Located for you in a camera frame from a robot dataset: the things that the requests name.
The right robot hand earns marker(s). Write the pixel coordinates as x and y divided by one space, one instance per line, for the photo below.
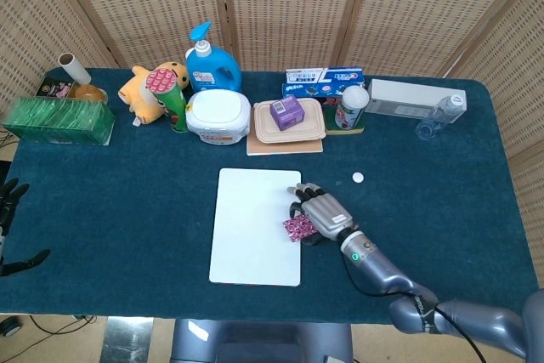
327 212

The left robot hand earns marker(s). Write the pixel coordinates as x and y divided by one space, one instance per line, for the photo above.
7 205

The pink patterned packet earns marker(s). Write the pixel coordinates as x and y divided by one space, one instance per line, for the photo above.
299 229

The small white round disc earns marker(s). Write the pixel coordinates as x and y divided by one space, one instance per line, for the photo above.
358 177

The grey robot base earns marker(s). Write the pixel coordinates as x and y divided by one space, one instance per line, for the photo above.
263 342

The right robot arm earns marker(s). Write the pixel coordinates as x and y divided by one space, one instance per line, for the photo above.
382 269

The white rectangular board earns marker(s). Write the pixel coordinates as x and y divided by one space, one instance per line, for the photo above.
251 227

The brown flat board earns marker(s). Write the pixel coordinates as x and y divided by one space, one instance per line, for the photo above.
276 148

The green transparent box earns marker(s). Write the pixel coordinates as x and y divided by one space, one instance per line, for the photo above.
55 120

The white-lidded printed can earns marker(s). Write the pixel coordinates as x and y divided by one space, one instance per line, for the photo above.
350 108

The small purple carton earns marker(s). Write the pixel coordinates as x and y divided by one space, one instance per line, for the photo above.
289 112

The beige lunch box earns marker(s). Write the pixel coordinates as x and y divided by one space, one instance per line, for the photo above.
263 125

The caster wheel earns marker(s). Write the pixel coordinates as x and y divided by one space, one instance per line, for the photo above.
9 325

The blue table carpet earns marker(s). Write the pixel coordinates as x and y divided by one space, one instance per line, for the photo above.
127 210

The blue printed box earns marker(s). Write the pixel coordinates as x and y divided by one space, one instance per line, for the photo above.
306 91

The dark snack box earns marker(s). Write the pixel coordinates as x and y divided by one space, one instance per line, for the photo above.
53 89

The toothpaste box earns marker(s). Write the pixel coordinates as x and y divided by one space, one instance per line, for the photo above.
314 76

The white power strip box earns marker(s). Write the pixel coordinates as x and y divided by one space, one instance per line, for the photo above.
399 95

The amber round jar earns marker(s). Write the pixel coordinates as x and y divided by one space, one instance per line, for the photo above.
87 92

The white wet wipes tub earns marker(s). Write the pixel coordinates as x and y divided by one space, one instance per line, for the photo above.
217 112

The clear plastic bottle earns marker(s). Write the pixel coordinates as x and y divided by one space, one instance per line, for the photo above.
442 116

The cardboard tube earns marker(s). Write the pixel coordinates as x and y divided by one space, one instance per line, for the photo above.
76 69

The yellow plush toy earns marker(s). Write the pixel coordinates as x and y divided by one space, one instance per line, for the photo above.
136 95

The metal table leg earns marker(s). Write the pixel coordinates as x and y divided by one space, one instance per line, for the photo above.
127 339

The blue detergent pump bottle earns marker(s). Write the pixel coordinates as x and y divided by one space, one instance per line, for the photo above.
217 69

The green chips can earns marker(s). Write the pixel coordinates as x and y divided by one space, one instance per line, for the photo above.
174 108

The woven bamboo folding screen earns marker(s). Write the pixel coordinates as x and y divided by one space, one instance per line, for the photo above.
289 6

